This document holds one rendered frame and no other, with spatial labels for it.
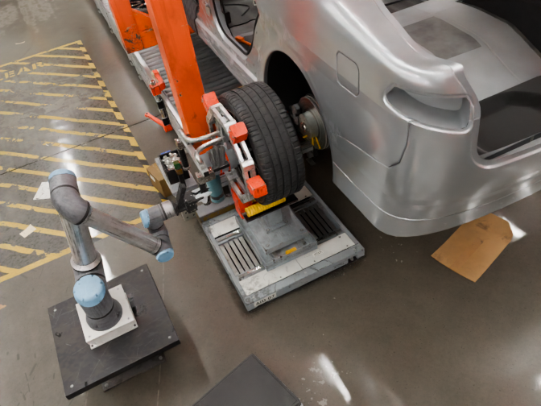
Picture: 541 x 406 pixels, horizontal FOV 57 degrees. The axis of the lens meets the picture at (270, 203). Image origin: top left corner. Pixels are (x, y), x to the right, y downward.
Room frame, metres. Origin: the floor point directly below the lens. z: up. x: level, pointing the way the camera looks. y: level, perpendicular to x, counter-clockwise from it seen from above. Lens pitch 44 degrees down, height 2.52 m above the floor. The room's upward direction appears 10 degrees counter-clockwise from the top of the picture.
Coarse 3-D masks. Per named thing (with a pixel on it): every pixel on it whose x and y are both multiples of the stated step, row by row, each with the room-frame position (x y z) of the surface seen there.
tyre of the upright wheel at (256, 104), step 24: (240, 96) 2.22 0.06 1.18; (264, 96) 2.19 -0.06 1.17; (240, 120) 2.09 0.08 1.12; (264, 120) 2.06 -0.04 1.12; (288, 120) 2.06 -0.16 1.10; (264, 144) 1.97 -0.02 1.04; (288, 144) 1.98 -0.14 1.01; (264, 168) 1.90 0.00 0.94; (288, 168) 1.94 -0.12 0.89; (288, 192) 1.96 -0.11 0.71
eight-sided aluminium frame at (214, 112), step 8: (216, 104) 2.28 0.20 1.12; (208, 112) 2.34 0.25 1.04; (216, 112) 2.20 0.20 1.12; (224, 112) 2.19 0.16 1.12; (208, 120) 2.38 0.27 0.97; (224, 120) 2.12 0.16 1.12; (232, 120) 2.10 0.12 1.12; (216, 128) 2.43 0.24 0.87; (224, 128) 2.08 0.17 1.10; (216, 144) 2.39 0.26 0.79; (232, 144) 2.02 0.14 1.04; (240, 144) 2.03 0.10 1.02; (240, 152) 1.97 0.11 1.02; (248, 152) 1.97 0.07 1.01; (240, 160) 1.94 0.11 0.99; (248, 160) 1.94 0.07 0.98; (248, 168) 1.92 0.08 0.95; (232, 176) 2.27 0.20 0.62; (248, 176) 1.92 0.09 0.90; (232, 184) 2.20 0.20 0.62; (240, 184) 2.19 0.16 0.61; (240, 192) 2.12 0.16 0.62; (248, 192) 1.91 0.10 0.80; (240, 200) 2.09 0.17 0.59; (248, 200) 1.93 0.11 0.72
